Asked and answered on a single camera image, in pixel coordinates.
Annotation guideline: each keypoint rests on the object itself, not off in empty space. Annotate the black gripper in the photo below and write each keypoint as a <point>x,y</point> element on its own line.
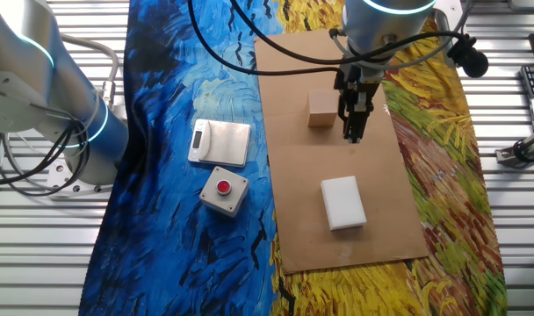
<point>350,85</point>

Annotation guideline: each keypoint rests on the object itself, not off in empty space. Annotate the white sponge block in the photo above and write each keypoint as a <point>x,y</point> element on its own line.
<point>344,202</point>

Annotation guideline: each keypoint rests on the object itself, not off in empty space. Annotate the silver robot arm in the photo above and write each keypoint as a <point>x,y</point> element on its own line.
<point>30,88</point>

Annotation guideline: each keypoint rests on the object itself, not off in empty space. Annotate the brown cardboard sheet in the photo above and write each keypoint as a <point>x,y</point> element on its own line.
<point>302,210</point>

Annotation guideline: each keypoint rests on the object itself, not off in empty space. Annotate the silver kitchen scale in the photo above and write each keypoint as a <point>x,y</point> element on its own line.
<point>225,140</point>

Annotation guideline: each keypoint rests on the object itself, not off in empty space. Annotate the grey box red button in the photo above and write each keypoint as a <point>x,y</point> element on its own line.
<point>232,199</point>

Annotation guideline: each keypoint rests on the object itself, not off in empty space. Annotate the blue yellow painted tablecloth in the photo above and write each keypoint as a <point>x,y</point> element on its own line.
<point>170,246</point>

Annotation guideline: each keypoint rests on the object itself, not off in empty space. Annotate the silver robot mounting plate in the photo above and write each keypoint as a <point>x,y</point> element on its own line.
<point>58,177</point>

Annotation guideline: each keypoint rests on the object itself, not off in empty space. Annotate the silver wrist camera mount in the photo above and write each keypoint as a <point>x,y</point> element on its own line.
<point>447,26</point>

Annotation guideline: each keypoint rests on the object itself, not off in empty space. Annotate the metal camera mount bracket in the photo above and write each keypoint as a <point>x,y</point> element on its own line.
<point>508,155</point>

